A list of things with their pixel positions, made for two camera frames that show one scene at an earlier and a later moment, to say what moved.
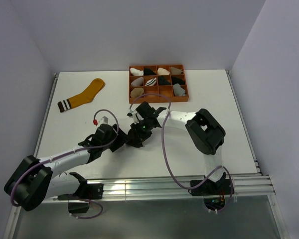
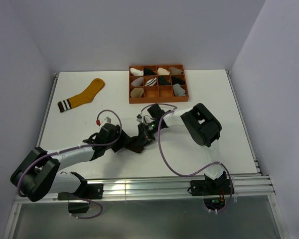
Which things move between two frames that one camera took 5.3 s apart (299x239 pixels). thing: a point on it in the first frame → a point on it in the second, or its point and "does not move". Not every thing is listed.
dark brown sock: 133,139 → 134,148
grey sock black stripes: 178,90 does not move
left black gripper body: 119,142 does not move
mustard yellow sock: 88,95 does not move
